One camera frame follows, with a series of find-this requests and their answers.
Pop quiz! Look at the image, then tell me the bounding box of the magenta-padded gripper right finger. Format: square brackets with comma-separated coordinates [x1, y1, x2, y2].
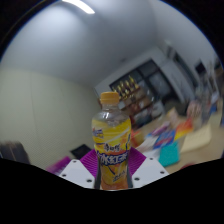
[127, 147, 170, 190]

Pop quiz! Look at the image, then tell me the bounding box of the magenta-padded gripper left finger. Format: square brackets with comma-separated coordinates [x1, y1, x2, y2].
[59, 148, 99, 190]

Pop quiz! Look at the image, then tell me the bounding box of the yellow labelled drink bottle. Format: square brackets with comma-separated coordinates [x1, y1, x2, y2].
[91, 91, 132, 191]

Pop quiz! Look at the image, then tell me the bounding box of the teal book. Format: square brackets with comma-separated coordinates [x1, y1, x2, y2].
[158, 141, 181, 168]

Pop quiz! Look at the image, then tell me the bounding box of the white booklet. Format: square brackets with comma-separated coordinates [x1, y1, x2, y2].
[134, 134, 159, 154]

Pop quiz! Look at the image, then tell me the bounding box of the blue colourful book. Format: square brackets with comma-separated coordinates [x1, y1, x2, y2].
[152, 129, 177, 149]

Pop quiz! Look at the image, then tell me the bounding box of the yellow gift box red ribbon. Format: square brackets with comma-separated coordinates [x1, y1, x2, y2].
[130, 129, 144, 148]

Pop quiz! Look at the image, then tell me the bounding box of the flat round red coaster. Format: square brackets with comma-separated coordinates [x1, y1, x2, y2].
[179, 162, 198, 171]

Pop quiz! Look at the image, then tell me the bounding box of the orange red booklet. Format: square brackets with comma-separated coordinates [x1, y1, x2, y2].
[173, 118, 194, 141]

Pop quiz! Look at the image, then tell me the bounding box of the pale yellow envelope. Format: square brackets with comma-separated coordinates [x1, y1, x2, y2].
[179, 123, 213, 154]

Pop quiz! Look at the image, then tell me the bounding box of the black suitcase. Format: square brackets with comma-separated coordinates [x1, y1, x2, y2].
[0, 141, 31, 164]

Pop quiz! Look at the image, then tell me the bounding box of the wooden shelf unit with trophies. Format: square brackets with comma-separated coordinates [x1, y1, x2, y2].
[109, 74, 158, 128]

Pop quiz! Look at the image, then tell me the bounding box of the pink potted flower plant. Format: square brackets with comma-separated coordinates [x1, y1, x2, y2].
[186, 99, 203, 119]

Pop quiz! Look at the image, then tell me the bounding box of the ceiling light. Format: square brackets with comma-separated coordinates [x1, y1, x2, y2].
[61, 0, 96, 15]

